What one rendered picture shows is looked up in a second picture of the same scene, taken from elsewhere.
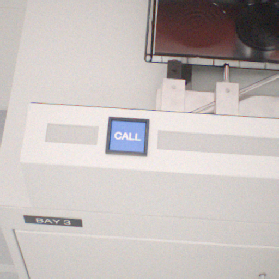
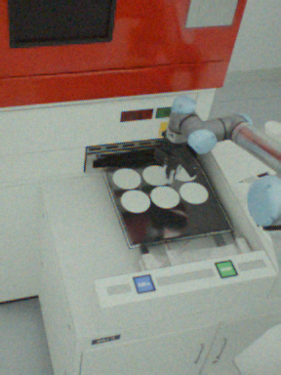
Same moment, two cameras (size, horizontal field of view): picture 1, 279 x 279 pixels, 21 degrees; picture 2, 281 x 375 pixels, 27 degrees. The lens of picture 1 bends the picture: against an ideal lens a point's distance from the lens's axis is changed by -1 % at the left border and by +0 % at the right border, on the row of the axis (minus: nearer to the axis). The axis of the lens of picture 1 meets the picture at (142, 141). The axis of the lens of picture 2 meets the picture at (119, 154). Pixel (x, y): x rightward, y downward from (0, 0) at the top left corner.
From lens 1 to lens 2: 83 cm
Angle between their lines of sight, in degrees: 21
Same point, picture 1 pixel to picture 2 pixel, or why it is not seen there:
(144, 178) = (156, 302)
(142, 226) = (148, 330)
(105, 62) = (103, 254)
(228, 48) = (164, 233)
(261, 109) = (187, 259)
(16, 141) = (76, 303)
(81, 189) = (125, 315)
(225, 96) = (172, 256)
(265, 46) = (179, 229)
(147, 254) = (147, 347)
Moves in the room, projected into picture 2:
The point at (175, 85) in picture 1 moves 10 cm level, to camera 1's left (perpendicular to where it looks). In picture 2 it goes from (148, 257) to (118, 263)
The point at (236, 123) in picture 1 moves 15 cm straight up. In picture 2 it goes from (186, 267) to (196, 235)
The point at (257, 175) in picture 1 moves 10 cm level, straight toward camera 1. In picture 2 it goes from (205, 287) to (208, 317)
